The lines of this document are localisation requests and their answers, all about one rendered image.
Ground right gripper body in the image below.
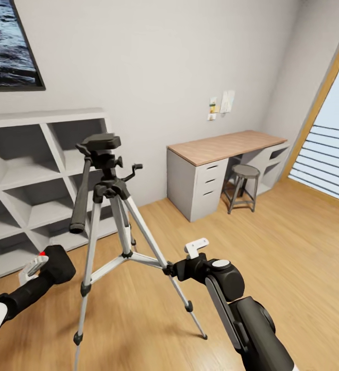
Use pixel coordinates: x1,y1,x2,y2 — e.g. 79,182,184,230
174,252,207,281

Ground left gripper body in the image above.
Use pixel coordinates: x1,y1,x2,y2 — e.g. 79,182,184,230
21,267,60,305

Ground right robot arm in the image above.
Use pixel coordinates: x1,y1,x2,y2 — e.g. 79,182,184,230
166,238,299,371

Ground camera tripod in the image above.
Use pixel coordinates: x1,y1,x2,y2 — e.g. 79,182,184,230
69,133,208,371

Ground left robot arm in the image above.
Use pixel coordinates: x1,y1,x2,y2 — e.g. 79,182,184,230
0,255,63,327

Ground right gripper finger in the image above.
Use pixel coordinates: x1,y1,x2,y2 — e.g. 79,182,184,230
166,264,177,278

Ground digital camera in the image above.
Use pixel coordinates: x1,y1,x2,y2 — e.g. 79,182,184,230
38,245,76,284

